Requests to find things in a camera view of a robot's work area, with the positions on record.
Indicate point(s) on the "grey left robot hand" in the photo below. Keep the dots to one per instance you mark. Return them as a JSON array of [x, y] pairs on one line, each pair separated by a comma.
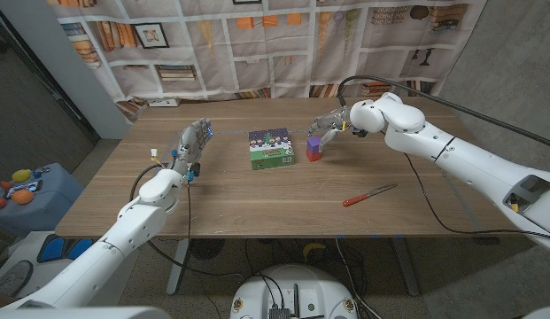
[[192, 142]]

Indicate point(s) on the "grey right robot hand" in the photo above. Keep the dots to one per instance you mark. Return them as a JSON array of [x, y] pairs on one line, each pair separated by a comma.
[[336, 120]]

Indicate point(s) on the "purple magnetic block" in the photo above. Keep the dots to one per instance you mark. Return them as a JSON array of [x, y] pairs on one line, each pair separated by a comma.
[[313, 144]]

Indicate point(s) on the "red magnetic block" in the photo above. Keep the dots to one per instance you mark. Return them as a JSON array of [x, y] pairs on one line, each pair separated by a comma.
[[312, 156]]

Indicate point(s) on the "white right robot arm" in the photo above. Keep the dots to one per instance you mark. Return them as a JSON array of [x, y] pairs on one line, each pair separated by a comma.
[[456, 155]]

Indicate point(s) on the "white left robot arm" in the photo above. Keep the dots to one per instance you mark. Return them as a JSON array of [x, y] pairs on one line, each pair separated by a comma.
[[133, 226]]

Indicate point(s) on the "green christmas package box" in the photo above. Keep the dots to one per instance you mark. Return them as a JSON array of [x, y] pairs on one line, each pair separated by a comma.
[[271, 148]]

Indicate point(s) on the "yellow toy banana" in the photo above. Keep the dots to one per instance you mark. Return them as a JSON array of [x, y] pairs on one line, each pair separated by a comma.
[[312, 246]]

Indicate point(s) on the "yellow toy fruit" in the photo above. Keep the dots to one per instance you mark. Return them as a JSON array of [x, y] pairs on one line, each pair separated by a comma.
[[21, 175]]

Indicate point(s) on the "orange toy fruit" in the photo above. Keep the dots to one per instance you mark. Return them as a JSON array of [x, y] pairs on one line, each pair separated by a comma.
[[22, 197]]

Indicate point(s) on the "small red toy fruit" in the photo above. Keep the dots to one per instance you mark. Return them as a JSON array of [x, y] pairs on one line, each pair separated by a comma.
[[6, 185]]

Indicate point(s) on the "white power strip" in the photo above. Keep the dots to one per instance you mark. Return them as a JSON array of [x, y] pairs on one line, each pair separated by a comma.
[[164, 102]]

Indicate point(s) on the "black round floor object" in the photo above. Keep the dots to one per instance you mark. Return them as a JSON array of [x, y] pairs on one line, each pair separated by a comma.
[[208, 249]]

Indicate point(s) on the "printed bookshelf backdrop cloth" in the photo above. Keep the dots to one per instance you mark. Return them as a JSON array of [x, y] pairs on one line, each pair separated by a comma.
[[257, 44]]

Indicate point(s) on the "grey metal table leg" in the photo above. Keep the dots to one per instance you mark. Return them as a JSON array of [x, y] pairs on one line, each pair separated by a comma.
[[406, 266], [177, 266]]

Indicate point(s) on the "blue-grey upholstered stool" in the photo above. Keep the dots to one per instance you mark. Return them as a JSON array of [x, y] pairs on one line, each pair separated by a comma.
[[48, 208]]

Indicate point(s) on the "white board with blue pads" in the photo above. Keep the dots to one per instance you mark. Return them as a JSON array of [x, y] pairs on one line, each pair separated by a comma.
[[62, 248]]

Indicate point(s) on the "white robot torso base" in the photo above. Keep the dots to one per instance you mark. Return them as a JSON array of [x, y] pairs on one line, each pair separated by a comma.
[[310, 288]]

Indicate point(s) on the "smartphone with colourful screen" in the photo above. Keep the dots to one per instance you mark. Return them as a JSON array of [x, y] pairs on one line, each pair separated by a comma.
[[25, 188]]

